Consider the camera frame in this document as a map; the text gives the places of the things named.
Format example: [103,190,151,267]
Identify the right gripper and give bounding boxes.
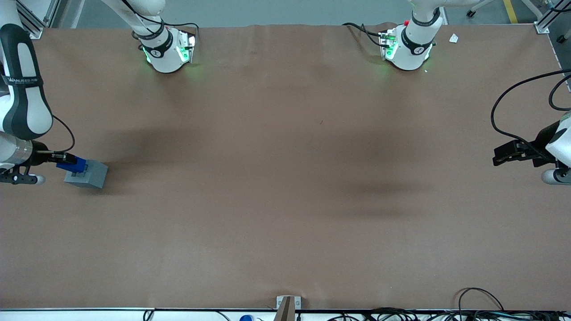
[0,132,78,173]

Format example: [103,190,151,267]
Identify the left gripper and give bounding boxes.
[492,111,571,168]

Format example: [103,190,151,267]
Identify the blue plastic part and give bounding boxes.
[56,156,89,175]

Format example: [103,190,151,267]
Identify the gray square base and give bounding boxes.
[63,159,109,189]

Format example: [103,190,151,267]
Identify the white chair leg with caster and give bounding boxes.
[465,0,497,18]

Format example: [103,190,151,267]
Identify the brown table cover sheet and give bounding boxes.
[0,22,571,311]

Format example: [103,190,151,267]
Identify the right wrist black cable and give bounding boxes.
[48,115,76,154]

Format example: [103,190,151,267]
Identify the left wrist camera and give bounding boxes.
[541,167,571,185]

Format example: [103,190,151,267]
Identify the long black left wrist cable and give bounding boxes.
[491,70,571,150]

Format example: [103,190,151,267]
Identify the short black cable loop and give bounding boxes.
[548,74,571,111]

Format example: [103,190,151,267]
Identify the aluminium frame post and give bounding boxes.
[533,0,571,35]
[16,0,62,40]

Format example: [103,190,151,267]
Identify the black right arm base cable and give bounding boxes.
[120,0,200,49]

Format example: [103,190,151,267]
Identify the black arm base cable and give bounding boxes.
[342,22,389,49]
[120,0,200,49]

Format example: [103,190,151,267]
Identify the black left arm base cable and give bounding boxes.
[342,22,389,49]

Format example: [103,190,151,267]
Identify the black cable bundle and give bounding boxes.
[328,307,571,321]

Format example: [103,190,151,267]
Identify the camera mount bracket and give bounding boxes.
[276,295,302,321]

